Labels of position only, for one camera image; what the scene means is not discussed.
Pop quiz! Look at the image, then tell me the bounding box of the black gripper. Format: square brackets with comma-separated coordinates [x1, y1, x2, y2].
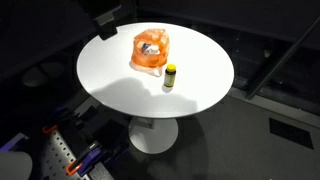
[92, 4, 123, 41]

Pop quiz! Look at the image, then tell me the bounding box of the brown yellow-lid medicine bottle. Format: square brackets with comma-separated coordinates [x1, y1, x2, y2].
[163, 63, 177, 88]

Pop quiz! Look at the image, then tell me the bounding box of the white bottle in bag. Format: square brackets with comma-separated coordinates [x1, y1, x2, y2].
[148, 44, 160, 56]

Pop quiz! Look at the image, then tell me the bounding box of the blue packet in bag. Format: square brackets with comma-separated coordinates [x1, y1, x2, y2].
[141, 42, 151, 55]

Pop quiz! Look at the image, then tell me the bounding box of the orange plastic bag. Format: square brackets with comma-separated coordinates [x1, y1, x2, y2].
[129, 28, 170, 69]

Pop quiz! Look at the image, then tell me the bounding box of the small orange black clamp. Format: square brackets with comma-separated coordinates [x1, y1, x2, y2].
[41, 116, 69, 136]

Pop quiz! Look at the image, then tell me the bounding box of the large orange purple clamp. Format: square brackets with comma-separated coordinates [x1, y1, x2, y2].
[65, 140, 103, 176]

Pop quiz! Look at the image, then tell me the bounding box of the perforated metal board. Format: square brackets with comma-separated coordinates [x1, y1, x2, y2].
[40, 129, 90, 180]

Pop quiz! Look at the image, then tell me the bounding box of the purple bar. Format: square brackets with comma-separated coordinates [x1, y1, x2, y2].
[0, 132, 30, 152]

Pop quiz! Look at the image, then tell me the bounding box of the grey rounded object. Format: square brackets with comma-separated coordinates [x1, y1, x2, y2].
[0, 151, 34, 180]

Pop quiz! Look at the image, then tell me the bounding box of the black diagonal pole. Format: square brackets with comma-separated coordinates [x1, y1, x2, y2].
[246, 15, 320, 101]

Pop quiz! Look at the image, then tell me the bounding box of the white table pedestal base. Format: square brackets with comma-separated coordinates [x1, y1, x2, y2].
[128, 116, 179, 155]

